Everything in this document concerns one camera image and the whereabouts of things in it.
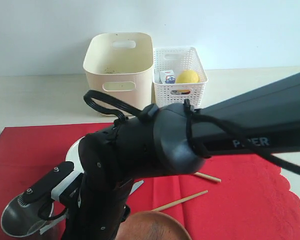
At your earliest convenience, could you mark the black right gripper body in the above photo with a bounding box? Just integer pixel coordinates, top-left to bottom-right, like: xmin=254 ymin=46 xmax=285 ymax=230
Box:
xmin=62 ymin=174 xmax=134 ymax=240

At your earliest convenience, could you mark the steel table knife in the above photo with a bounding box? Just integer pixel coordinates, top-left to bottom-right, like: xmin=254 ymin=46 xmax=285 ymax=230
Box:
xmin=129 ymin=180 xmax=144 ymax=195

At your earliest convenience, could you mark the white ceramic bowl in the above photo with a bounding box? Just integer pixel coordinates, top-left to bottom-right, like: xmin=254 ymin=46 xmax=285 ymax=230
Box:
xmin=65 ymin=139 xmax=84 ymax=173

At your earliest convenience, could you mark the stainless steel cup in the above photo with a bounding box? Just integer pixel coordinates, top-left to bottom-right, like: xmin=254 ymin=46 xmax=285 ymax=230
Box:
xmin=0 ymin=193 xmax=65 ymax=240

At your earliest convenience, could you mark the red table cloth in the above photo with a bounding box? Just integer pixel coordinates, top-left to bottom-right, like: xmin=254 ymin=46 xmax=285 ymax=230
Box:
xmin=0 ymin=123 xmax=300 ymax=240

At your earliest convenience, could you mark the white blue milk carton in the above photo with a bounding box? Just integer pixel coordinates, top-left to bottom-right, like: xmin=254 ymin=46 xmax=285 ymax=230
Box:
xmin=159 ymin=70 xmax=179 ymax=95

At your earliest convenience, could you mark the yellow lemon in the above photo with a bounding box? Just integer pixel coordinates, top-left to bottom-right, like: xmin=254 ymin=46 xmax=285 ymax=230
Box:
xmin=175 ymin=69 xmax=200 ymax=84

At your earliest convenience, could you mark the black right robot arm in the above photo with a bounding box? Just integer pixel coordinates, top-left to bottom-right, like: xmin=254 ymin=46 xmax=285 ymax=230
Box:
xmin=62 ymin=73 xmax=300 ymax=240

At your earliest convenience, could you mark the brown wooden plate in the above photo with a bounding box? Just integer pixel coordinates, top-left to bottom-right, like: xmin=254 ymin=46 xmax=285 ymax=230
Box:
xmin=115 ymin=211 xmax=191 ymax=240

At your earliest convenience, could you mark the lower wooden chopstick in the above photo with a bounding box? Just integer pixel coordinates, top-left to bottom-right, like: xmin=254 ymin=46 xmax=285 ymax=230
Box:
xmin=152 ymin=190 xmax=209 ymax=212

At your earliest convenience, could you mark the wooden chopstick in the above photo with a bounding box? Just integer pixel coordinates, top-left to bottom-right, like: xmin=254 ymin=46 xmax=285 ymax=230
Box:
xmin=193 ymin=172 xmax=222 ymax=183
xmin=152 ymin=190 xmax=209 ymax=212

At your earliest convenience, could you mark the upper wooden chopstick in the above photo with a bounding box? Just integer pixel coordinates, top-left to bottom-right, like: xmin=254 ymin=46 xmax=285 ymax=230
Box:
xmin=193 ymin=172 xmax=222 ymax=183

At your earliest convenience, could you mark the cream plastic bin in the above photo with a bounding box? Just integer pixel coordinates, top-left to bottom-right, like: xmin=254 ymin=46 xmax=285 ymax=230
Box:
xmin=83 ymin=32 xmax=154 ymax=110

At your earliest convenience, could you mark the white woven plastic basket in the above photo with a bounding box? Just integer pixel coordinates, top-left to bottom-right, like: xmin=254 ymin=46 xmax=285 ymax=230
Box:
xmin=152 ymin=46 xmax=208 ymax=108

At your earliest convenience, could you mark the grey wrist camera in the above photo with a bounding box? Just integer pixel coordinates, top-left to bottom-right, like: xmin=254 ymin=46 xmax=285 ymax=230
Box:
xmin=17 ymin=161 xmax=83 ymax=207

